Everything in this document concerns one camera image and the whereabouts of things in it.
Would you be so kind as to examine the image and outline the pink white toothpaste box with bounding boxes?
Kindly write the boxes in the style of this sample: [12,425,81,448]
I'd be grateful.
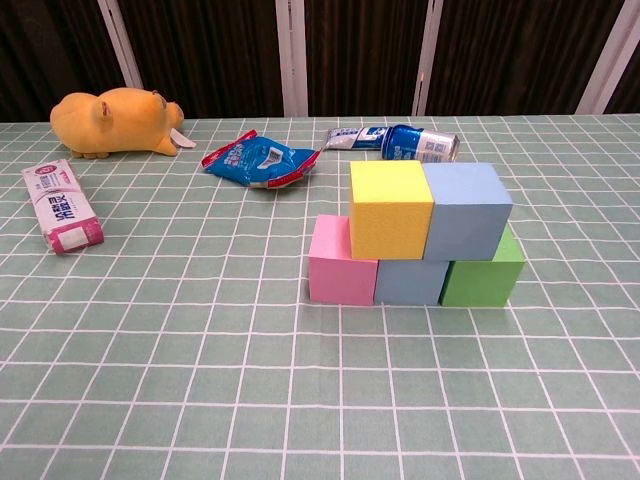
[20,158,105,256]

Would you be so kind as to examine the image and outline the dark brown curtain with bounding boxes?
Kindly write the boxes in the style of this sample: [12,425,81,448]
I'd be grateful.
[0,0,640,124]

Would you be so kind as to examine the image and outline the green checked tablecloth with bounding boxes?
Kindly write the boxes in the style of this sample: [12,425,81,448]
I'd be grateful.
[0,113,640,480]

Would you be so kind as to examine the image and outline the blue foam cube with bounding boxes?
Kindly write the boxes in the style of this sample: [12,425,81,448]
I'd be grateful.
[422,162,514,262]
[374,258,450,307]

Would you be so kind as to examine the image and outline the green foam cube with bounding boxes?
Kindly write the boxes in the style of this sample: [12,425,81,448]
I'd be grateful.
[438,223,526,308]

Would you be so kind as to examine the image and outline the blue snack bag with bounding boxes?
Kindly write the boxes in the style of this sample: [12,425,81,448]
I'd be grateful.
[201,129,321,191]

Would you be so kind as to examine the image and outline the yellow capybara plush toy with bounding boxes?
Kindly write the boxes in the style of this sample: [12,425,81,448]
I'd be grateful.
[49,87,197,160]

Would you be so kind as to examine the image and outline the white frame post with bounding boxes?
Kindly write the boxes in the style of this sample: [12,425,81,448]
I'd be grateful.
[412,0,444,117]
[96,0,146,89]
[574,0,640,115]
[274,0,309,119]

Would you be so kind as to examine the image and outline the blue white drink can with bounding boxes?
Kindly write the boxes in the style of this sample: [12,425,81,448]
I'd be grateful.
[380,124,460,165]

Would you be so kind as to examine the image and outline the blue white sachet wrapper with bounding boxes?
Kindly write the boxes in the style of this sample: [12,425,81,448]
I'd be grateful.
[325,125,392,151]

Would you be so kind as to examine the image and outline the pink foam cube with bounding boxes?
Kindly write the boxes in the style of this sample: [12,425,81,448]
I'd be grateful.
[308,213,380,307]

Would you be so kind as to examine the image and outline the yellow foam cube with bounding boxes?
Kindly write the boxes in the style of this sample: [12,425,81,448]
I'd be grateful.
[348,160,435,261]

